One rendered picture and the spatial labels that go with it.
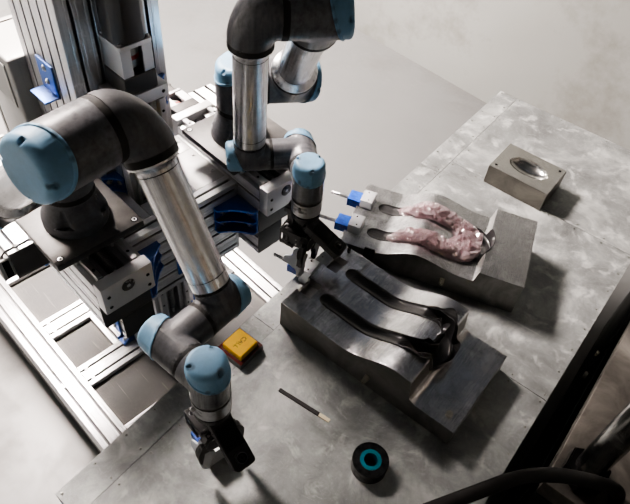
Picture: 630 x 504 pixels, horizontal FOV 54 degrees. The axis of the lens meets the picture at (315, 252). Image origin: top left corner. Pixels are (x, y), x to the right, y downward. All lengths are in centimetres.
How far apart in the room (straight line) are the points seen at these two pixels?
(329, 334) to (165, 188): 61
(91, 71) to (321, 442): 99
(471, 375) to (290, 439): 45
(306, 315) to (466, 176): 84
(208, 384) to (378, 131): 264
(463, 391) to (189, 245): 74
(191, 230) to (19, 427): 153
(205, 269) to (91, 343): 126
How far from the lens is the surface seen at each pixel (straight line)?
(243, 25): 124
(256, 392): 150
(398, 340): 147
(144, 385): 222
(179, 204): 108
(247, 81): 132
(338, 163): 329
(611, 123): 363
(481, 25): 382
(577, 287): 190
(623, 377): 179
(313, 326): 150
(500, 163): 208
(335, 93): 379
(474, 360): 156
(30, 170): 98
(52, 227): 152
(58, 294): 251
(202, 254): 112
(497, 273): 168
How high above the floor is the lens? 212
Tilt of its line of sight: 48 degrees down
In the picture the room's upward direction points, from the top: 6 degrees clockwise
